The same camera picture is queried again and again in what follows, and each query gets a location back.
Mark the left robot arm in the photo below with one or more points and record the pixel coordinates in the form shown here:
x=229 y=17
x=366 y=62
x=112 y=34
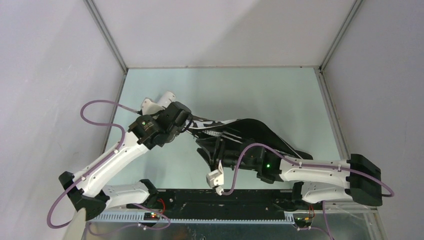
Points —
x=88 y=188

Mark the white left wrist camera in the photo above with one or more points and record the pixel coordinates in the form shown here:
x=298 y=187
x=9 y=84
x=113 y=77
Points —
x=148 y=107

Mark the black racket bag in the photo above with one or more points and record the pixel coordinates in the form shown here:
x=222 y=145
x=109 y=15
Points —
x=236 y=134

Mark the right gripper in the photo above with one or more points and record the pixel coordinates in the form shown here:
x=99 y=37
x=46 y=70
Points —
x=211 y=151

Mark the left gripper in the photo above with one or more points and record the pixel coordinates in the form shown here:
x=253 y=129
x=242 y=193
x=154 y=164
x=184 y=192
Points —
x=180 y=129

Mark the white shuttlecock tube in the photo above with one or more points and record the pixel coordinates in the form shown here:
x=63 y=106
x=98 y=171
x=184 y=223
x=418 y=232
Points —
x=166 y=99

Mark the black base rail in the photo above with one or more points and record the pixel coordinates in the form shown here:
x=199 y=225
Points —
x=241 y=205

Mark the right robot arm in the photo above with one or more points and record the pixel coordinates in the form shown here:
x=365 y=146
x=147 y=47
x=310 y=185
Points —
x=355 y=178

